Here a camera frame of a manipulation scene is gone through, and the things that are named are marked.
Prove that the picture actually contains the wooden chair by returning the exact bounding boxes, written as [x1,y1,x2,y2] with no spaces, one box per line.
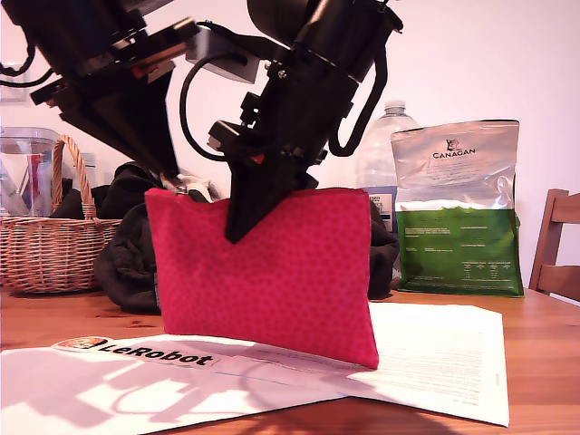
[527,188,580,305]

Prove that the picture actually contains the clear plastic jug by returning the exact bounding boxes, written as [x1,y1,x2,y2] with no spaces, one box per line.
[0,126,64,218]

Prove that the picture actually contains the large clear water bottle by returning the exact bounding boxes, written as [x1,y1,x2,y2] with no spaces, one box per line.
[355,100,421,282]

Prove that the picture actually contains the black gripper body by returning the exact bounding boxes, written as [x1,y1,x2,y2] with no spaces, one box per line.
[208,44,359,180]

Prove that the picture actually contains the printed paper sheet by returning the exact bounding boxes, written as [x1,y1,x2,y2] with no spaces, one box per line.
[212,302,511,428]

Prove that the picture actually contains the black grey hooded jacket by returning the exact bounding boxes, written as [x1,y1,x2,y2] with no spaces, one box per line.
[93,160,400,314]

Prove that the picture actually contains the plain white paper sheet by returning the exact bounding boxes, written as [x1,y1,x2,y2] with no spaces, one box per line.
[0,334,350,435]

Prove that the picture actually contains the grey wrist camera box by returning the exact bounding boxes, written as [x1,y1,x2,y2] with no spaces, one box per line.
[185,20,273,85]

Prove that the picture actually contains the large LeRobot sticker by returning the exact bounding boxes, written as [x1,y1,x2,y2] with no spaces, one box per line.
[50,335,221,369]

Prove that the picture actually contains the red zip pouch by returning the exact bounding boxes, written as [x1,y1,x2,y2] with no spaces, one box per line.
[143,179,381,371]

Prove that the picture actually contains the silver green pet food bag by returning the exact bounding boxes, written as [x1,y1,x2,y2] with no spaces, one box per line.
[389,120,525,299]

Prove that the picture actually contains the wicker basket with handle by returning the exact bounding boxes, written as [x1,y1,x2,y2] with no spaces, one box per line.
[0,134,123,295]

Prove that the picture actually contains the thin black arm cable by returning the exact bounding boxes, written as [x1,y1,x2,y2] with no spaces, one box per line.
[0,43,53,90]

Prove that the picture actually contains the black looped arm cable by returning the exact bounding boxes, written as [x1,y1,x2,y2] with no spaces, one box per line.
[327,43,390,158]

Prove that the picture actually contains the white wall switch plate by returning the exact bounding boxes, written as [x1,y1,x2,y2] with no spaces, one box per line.
[0,63,28,104]

